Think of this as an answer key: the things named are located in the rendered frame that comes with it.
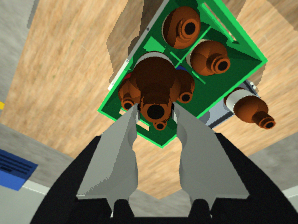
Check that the grey rectangular tray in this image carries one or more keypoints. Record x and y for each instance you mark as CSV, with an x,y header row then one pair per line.
x,y
219,113

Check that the green crate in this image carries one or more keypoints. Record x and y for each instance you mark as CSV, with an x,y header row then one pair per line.
x,y
245,58

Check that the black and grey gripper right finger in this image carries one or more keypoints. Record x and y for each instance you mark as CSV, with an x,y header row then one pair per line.
x,y
214,169

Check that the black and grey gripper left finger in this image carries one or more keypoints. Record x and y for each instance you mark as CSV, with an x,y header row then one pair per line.
x,y
105,171

